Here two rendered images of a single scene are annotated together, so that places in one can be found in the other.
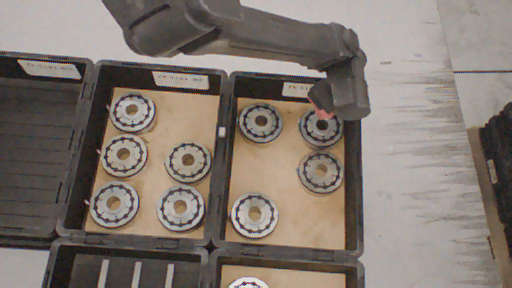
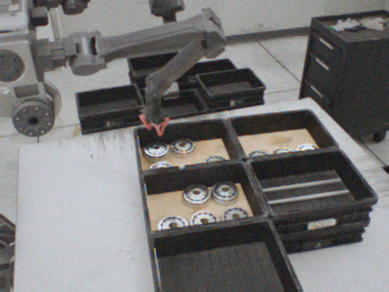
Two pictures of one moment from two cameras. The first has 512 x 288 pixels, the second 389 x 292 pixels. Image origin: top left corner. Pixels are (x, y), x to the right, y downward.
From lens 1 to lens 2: 1.39 m
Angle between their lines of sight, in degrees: 59
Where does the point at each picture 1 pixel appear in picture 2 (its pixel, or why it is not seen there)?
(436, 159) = not seen: hidden behind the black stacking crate
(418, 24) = (61, 147)
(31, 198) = (248, 267)
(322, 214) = (203, 147)
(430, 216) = not seen: hidden behind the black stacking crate
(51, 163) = (221, 265)
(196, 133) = (174, 201)
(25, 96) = not seen: outside the picture
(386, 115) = (128, 153)
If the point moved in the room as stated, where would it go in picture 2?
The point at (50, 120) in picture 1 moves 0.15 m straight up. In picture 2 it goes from (191, 277) to (190, 246)
